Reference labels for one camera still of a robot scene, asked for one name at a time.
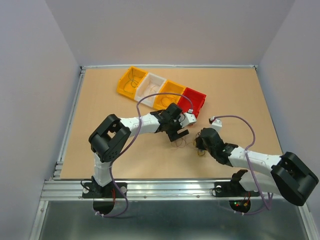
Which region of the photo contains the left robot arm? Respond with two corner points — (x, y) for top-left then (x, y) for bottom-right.
(88, 103), (197, 197)

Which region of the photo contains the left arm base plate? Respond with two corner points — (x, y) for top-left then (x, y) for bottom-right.
(80, 181), (129, 218)

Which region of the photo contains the yellow bin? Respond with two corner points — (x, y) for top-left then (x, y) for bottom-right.
(116, 66), (148, 100)
(153, 80), (186, 110)

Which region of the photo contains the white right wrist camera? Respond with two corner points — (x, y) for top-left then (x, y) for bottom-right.
(208, 116), (223, 133)

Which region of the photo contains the far yellow bin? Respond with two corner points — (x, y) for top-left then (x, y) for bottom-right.
(116, 66), (148, 100)

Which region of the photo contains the near yellow bin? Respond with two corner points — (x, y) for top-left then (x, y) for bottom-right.
(153, 80), (186, 110)

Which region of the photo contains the white bin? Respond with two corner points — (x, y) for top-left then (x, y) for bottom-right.
(134, 72), (166, 102)

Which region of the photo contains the purple camera cable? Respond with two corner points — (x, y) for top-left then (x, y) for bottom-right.
(94, 92), (194, 218)
(212, 114), (274, 216)

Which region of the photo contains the aluminium table frame rail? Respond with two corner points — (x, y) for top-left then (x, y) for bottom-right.
(30, 67), (320, 240)

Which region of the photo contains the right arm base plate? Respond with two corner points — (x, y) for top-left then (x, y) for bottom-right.
(210, 180), (260, 215)

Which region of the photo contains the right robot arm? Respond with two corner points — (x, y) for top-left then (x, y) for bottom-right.
(195, 128), (319, 206)

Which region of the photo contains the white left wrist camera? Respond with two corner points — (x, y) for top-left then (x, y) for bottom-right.
(178, 109), (197, 128)

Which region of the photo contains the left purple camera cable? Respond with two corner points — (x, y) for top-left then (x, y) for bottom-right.
(94, 92), (194, 218)

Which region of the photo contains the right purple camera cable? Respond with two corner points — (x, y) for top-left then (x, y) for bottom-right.
(212, 114), (274, 216)

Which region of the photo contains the red bin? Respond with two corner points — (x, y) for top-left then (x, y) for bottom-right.
(177, 87), (207, 118)

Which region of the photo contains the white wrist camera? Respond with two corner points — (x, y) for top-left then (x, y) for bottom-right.
(178, 109), (197, 128)
(208, 116), (223, 133)

